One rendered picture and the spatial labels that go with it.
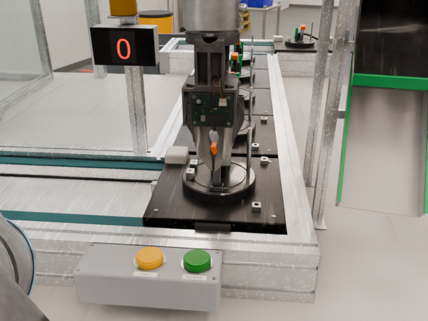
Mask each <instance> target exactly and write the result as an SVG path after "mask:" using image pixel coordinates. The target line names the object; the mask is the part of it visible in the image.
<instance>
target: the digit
mask: <svg viewBox="0 0 428 321"><path fill-rule="evenodd" d="M109 35H110V46H111V57H112V63H137V60H136V46H135V39H134V31H109Z"/></svg>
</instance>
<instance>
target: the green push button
mask: <svg viewBox="0 0 428 321"><path fill-rule="evenodd" d="M210 264H211V257H210V255H209V253H208V252H206V251H204V250H200V249H195V250H191V251H189V252H187V253H186V254H185V255H184V256H183V265H184V267H185V268H186V269H187V270H189V271H191V272H201V271H204V270H206V269H208V268H209V266H210Z"/></svg>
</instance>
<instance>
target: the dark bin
mask: <svg viewBox="0 0 428 321"><path fill-rule="evenodd" d="M351 87H360V88H369V89H386V90H403V91H412V92H428V0H356V8H355V30H354V41H353V62H352V84H351Z"/></svg>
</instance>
